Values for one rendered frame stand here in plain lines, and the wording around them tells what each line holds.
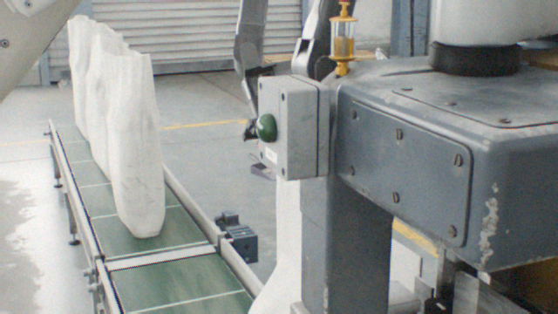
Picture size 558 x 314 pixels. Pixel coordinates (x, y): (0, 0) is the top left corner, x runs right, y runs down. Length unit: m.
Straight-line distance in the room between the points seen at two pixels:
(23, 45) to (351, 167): 0.61
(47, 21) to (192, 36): 7.35
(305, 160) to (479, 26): 0.21
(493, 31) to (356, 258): 0.26
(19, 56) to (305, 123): 0.56
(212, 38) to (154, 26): 0.75
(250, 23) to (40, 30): 0.46
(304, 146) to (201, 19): 7.80
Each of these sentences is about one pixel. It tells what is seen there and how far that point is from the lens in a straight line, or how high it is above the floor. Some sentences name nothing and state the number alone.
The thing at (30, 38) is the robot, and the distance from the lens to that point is 1.06.
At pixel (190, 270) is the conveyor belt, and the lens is 2.38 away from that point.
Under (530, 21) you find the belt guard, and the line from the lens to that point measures 0.71.
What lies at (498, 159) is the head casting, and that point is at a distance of 0.46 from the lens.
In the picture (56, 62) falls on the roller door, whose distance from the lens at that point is 8.15.
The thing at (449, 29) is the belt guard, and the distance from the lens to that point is 0.67.
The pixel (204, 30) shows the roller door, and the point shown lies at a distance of 8.43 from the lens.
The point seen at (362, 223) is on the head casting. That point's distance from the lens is 0.68.
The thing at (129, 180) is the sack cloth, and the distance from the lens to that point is 2.60.
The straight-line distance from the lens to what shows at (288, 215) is 1.25.
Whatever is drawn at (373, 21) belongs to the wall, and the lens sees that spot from 9.45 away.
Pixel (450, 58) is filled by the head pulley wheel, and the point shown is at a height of 1.35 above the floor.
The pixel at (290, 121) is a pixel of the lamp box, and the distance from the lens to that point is 0.61.
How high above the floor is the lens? 1.45
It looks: 17 degrees down
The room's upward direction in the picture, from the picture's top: straight up
